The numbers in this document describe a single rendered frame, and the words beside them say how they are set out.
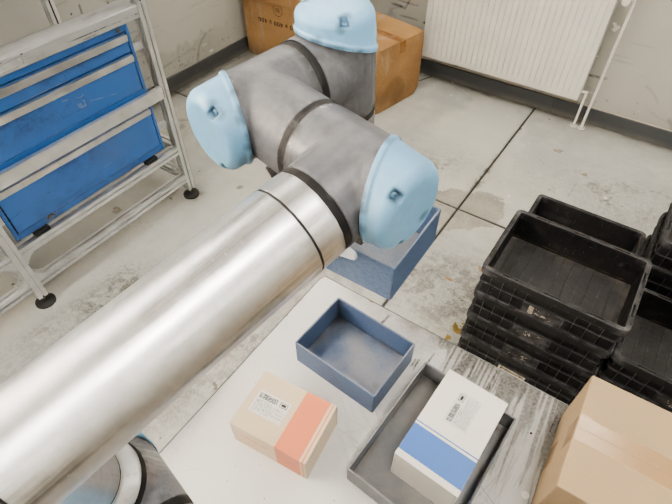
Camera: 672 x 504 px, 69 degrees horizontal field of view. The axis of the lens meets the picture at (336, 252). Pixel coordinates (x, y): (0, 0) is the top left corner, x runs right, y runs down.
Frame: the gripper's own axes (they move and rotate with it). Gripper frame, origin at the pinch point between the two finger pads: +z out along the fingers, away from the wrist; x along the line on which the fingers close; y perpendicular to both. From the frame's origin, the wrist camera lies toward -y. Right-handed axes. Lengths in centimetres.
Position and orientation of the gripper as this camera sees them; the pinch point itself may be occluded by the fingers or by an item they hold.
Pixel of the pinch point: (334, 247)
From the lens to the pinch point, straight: 71.7
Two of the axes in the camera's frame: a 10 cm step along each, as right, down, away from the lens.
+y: 8.1, 4.3, -4.0
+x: 5.8, -6.4, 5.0
